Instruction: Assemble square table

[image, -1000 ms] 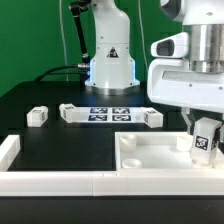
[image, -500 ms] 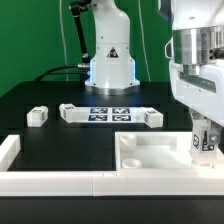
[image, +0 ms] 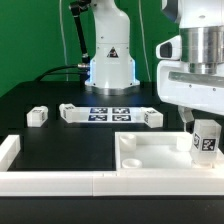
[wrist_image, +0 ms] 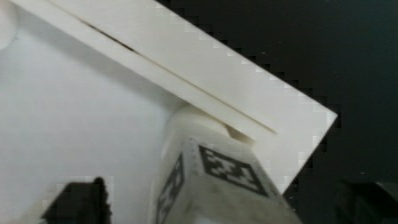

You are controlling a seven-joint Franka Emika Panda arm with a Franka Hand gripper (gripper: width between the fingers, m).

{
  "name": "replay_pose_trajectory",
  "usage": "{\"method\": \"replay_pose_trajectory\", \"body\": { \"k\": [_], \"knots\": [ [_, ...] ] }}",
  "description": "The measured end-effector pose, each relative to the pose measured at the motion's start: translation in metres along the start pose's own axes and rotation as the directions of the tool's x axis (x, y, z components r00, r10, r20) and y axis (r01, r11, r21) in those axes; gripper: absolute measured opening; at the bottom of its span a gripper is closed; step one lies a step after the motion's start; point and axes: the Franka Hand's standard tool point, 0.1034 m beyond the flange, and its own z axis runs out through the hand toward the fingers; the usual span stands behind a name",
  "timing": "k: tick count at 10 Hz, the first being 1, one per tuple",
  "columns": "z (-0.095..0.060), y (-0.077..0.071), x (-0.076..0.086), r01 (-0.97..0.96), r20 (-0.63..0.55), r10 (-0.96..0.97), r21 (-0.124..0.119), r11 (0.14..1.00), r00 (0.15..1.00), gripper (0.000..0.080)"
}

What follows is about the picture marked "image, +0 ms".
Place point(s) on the white square table top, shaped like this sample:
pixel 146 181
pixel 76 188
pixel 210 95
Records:
pixel 153 150

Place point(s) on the white U-shaped obstacle fence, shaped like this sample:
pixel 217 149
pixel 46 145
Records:
pixel 199 180

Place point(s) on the AprilTag marker sheet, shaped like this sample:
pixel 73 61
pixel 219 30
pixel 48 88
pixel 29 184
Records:
pixel 111 115

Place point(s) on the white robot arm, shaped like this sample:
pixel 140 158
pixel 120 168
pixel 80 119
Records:
pixel 186 37

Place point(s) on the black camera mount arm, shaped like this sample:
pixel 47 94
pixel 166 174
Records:
pixel 77 8

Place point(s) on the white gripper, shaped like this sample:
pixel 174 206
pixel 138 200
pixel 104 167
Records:
pixel 176 85

